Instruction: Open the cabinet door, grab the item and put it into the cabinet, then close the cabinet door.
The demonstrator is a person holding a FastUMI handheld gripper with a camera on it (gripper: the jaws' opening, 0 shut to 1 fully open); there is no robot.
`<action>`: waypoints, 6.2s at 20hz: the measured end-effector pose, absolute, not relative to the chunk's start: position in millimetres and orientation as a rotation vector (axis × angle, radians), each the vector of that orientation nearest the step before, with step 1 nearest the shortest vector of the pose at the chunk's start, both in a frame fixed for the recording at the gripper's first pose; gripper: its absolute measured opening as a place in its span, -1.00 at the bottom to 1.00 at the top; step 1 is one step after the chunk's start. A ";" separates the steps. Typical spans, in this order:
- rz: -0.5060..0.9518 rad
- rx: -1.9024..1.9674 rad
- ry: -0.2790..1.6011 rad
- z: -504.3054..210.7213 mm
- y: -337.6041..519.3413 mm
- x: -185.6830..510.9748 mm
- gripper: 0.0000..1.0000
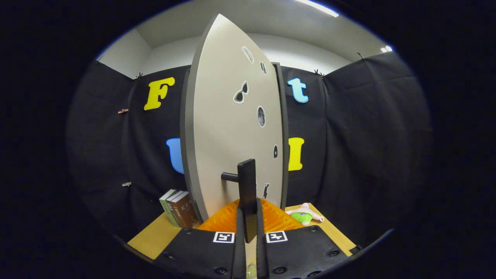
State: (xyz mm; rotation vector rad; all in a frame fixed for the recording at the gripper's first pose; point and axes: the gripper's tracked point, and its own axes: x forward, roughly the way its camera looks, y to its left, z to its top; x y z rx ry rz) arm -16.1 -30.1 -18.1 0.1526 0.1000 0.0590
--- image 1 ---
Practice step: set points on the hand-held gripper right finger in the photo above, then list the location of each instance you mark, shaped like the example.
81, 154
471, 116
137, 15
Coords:
302, 252

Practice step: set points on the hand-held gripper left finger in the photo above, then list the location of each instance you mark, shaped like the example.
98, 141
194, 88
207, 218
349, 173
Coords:
201, 252

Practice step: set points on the green and white plush toy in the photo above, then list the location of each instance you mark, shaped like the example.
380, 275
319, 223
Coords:
302, 216

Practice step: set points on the brown book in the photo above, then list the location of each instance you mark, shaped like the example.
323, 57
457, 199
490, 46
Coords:
186, 213
173, 211

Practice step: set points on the black backdrop cloth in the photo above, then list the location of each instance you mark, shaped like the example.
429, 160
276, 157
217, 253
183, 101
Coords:
368, 155

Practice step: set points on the grey cabinet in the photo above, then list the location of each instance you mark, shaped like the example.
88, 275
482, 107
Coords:
286, 135

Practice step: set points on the black clip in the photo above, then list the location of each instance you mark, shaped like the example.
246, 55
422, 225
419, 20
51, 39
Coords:
360, 56
137, 76
318, 73

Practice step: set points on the small ceiling light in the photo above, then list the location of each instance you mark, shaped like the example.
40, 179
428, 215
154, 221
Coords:
386, 49

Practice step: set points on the long ceiling light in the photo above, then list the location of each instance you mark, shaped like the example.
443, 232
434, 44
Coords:
317, 7

